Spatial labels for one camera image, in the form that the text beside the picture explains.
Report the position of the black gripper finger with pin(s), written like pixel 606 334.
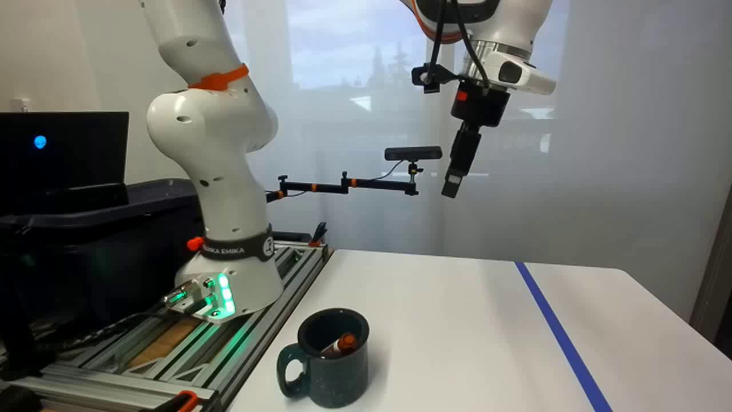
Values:
pixel 463 154

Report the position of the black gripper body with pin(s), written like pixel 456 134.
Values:
pixel 479 106

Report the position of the brown marker with white band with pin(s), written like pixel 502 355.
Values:
pixel 340 346

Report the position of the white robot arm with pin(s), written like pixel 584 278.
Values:
pixel 217 117

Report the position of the blue tape strip right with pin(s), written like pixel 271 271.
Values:
pixel 582 373

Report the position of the dark teal enamel mug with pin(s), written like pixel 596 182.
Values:
pixel 329 384

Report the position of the black monitor with blue light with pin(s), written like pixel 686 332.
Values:
pixel 62 162

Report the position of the black storage bin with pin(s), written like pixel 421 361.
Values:
pixel 71 278

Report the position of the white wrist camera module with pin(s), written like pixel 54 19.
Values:
pixel 511 72

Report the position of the black camera on articulated arm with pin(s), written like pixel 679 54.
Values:
pixel 396 154

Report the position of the orange clamp handle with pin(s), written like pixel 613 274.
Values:
pixel 183 402

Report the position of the aluminium extrusion base frame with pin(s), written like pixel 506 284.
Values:
pixel 168 354

